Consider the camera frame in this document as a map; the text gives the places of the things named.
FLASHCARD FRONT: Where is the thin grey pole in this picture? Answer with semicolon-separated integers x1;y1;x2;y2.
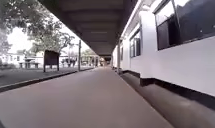
77;39;82;72

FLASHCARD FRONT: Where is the reddish brown paved path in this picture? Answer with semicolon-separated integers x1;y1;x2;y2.
0;66;176;128

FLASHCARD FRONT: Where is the dark walkway canopy roof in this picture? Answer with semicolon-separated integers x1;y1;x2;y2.
37;0;143;57

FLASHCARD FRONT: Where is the dark notice board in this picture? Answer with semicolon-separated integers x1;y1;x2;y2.
42;49;60;73

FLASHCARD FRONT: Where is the grey concrete strip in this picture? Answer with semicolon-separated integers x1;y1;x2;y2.
118;71;215;128

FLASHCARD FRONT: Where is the white building with dark base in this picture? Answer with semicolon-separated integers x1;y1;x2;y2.
110;0;215;113

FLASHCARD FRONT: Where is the dark kerb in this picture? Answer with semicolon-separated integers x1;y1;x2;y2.
0;67;95;95

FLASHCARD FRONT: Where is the grass lawn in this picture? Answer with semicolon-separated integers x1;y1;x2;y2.
0;66;93;88

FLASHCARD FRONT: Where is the low white building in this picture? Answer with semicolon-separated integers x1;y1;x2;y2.
0;49;46;70

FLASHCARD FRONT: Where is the large leafy tree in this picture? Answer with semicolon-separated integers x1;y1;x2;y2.
0;0;76;58

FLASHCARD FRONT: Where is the grey canopy post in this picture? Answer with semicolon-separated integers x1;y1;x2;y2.
116;39;122;75

